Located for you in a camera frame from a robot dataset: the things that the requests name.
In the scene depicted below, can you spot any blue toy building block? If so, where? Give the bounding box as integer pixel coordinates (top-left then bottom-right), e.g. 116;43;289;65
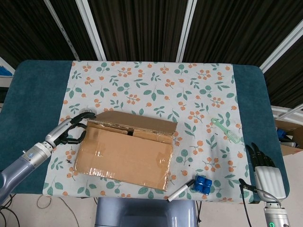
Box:
193;175;213;195

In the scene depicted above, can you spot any teal table cover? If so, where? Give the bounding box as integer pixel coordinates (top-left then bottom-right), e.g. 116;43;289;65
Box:
0;59;292;204

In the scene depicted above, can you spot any thin white frame post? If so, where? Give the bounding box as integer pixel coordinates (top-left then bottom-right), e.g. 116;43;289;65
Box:
44;0;80;61

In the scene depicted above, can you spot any white and blue board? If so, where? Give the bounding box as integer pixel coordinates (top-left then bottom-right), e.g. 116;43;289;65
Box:
0;56;15;78

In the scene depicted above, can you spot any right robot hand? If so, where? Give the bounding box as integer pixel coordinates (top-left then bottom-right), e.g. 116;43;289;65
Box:
238;142;290;203

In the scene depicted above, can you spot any thick white frame post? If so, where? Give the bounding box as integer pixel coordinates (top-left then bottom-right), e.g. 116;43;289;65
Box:
75;0;107;61
259;22;303;73
176;0;197;62

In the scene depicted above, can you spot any floral print tablecloth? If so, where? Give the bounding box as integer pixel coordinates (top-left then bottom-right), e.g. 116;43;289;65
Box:
42;60;255;204

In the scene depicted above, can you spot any beige floor wire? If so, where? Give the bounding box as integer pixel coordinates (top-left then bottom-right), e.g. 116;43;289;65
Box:
36;195;81;227

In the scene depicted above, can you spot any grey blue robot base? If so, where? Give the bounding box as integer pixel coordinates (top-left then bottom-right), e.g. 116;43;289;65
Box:
94;197;198;227

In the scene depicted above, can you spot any white marker black cap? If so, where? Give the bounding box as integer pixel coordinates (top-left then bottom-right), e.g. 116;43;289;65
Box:
166;179;195;203

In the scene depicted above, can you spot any white shelf frame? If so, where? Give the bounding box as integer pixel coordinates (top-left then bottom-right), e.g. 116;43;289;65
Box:
271;105;303;120

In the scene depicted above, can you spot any black floor cable bundle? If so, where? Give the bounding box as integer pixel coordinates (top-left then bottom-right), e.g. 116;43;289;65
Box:
0;193;18;227

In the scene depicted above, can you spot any small cardboard box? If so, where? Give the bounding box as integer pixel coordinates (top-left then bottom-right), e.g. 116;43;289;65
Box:
274;118;303;157

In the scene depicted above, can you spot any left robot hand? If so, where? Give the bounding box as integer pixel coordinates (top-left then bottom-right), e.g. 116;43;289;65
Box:
45;112;97;148

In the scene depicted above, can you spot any mint green brush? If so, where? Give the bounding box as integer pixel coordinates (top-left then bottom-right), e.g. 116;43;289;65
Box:
211;117;241;144

